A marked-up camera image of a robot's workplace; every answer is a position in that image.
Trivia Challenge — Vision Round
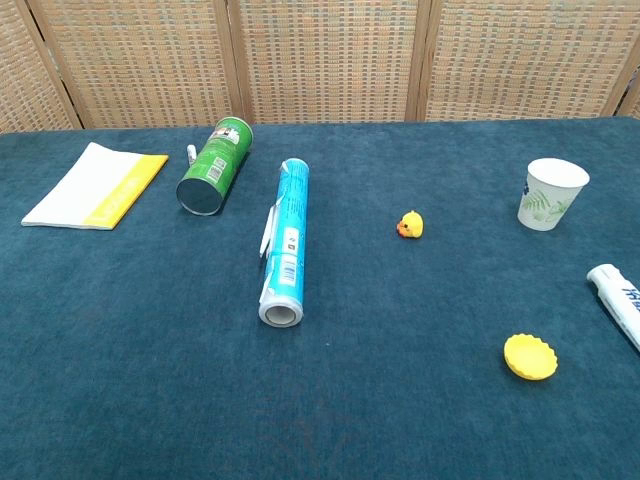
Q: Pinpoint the white paper cup leaf print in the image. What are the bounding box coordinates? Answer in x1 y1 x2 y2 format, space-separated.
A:
516 157 591 232

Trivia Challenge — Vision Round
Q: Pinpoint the green chip can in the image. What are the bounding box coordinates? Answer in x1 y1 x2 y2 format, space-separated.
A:
175 116 255 217

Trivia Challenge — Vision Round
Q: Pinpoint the white ballpoint pen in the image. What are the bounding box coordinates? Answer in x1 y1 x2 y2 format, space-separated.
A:
258 202 277 260

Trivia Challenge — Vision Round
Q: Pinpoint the white toothpaste tube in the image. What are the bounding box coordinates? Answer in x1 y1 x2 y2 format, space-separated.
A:
586 263 640 354

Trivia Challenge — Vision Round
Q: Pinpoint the yellow round scalloped holder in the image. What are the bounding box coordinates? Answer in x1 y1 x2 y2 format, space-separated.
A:
503 333 559 382

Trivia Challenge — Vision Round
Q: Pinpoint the white and yellow booklet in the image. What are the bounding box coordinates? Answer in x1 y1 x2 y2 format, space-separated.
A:
20 141 170 232

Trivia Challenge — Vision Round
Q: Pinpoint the dark blue table cloth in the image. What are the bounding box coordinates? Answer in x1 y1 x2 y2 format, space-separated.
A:
0 115 640 480

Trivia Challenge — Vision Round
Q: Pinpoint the woven rattan folding screen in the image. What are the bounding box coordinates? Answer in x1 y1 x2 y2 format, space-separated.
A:
0 0 640 134

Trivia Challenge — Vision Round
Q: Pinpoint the small yellow rubber duck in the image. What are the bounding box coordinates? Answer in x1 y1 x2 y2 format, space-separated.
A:
396 210 425 240

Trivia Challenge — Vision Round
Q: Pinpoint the blue cling film roll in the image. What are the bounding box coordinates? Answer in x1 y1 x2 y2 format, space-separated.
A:
257 157 311 329

